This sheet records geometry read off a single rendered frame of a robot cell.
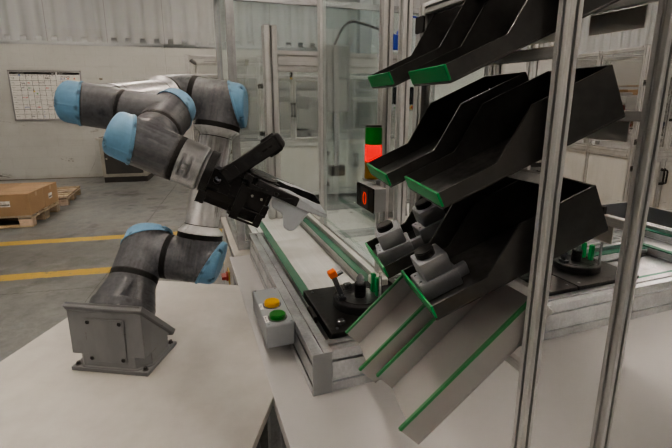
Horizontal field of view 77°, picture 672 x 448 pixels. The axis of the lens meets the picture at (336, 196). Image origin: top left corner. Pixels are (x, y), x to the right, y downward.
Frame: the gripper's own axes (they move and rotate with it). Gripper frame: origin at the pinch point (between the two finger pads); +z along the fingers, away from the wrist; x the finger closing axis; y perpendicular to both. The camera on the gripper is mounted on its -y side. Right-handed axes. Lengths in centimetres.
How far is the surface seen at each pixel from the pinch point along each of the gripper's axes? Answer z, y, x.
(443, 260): 16.6, -2.1, 16.9
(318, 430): 18.1, 41.1, 2.0
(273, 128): -6, -2, -133
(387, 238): 12.9, 0.6, 3.4
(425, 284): 15.8, 2.3, 16.9
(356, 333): 19.8, 23.3, -5.8
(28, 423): -33, 65, -10
